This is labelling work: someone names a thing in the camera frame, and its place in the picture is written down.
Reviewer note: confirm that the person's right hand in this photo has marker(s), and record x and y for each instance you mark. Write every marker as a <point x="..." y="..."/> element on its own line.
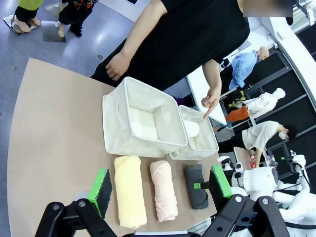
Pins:
<point x="118" y="65"/>

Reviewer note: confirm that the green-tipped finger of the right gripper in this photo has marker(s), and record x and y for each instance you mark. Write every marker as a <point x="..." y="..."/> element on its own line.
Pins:
<point x="201" y="185"/>

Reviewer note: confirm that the person's left hand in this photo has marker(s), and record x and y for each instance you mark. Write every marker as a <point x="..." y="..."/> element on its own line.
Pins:
<point x="212" y="98"/>

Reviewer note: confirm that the square metal stand base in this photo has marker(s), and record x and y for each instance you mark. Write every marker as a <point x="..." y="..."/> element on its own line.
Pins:
<point x="8" y="23"/>
<point x="49" y="33"/>

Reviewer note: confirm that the orange garment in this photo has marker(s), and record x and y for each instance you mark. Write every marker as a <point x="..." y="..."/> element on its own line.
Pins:
<point x="237" y="114"/>

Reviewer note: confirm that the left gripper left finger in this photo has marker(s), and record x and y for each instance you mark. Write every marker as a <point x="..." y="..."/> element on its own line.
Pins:
<point x="98" y="187"/>

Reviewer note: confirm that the mannequin in floral dress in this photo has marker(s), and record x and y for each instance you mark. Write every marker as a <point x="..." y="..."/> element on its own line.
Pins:
<point x="76" y="12"/>

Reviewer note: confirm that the pink rolled towel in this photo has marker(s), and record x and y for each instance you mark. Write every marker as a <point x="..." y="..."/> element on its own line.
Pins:
<point x="164" y="192"/>

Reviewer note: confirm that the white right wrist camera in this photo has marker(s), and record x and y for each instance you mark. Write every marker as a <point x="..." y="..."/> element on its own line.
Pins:
<point x="224" y="159"/>

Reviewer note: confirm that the white towel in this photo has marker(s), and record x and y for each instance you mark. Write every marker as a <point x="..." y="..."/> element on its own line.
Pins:
<point x="191" y="128"/>

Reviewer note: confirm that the person's right forearm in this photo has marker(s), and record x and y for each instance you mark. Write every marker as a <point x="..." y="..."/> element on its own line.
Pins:
<point x="133" y="39"/>

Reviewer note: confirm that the masked person in white T-shirt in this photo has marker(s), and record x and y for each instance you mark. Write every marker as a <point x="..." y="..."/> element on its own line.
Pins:
<point x="259" y="135"/>

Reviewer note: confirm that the cream fabric basket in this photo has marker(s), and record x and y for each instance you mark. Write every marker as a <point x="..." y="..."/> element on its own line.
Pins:
<point x="207" y="145"/>
<point x="116" y="138"/>

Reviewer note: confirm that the mannequin in white hoodie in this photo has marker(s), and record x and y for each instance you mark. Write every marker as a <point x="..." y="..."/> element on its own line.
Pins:
<point x="261" y="103"/>

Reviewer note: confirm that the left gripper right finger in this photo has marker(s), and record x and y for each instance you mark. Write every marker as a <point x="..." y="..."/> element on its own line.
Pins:
<point x="221" y="182"/>

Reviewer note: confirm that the person's left forearm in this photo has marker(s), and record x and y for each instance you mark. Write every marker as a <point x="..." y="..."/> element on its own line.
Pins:
<point x="212" y="74"/>

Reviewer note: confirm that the mannequin in blue shirt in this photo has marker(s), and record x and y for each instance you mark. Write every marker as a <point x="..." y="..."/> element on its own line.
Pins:
<point x="242" y="66"/>

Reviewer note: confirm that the yellow towel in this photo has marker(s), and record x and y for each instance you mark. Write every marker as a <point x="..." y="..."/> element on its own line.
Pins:
<point x="129" y="192"/>

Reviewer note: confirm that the dark grey towel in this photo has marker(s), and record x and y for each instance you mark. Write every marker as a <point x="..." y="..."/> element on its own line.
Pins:
<point x="195" y="200"/>

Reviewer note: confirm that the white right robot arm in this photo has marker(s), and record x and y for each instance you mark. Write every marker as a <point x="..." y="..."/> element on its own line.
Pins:
<point x="259" y="177"/>

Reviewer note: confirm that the person in black T-shirt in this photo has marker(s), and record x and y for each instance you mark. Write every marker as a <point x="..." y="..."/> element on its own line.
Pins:
<point x="185" y="37"/>

